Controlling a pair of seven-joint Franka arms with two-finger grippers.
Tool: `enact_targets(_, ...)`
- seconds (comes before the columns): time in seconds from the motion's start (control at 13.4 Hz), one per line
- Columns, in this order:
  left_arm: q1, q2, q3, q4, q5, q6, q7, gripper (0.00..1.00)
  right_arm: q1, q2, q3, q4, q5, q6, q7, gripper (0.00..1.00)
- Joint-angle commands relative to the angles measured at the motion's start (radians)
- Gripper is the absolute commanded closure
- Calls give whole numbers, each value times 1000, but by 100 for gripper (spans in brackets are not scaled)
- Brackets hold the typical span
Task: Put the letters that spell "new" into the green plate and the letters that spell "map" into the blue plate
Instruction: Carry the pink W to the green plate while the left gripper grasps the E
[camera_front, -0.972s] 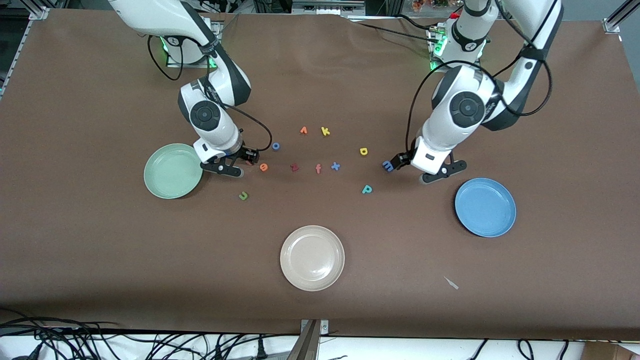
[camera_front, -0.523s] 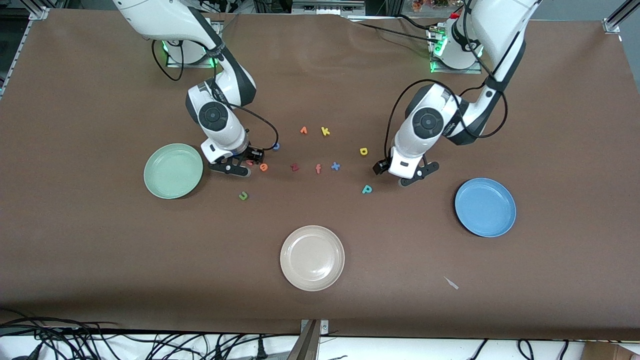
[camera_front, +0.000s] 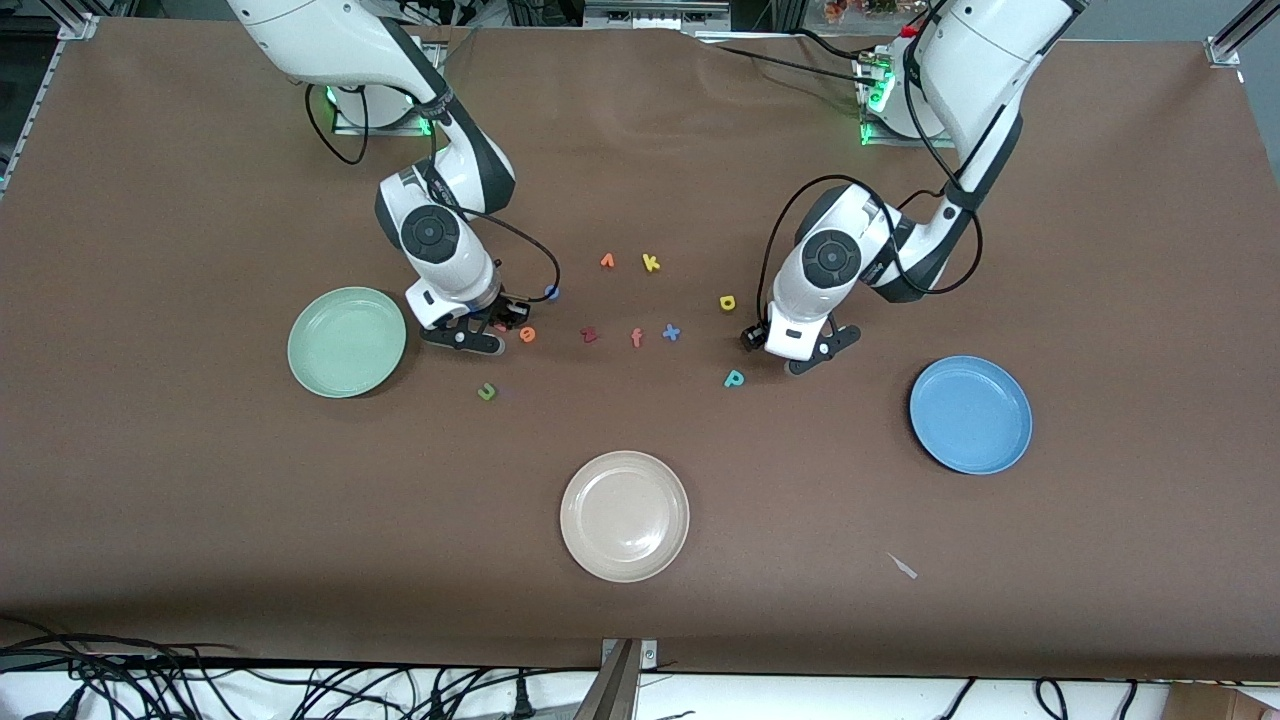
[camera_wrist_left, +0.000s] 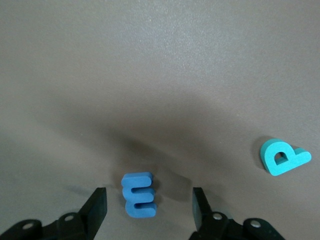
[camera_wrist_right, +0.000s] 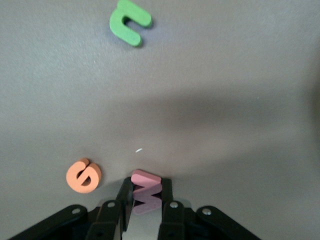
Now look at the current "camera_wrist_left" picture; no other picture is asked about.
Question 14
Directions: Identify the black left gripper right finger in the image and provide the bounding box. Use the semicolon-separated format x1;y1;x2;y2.
187;187;288;240

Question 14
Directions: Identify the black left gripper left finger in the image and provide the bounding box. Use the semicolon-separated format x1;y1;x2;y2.
0;187;109;240

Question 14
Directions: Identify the blue foam letter m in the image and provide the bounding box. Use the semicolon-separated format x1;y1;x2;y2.
120;171;158;219

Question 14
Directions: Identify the teal foam letter p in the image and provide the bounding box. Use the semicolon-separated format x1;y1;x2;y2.
259;138;313;177

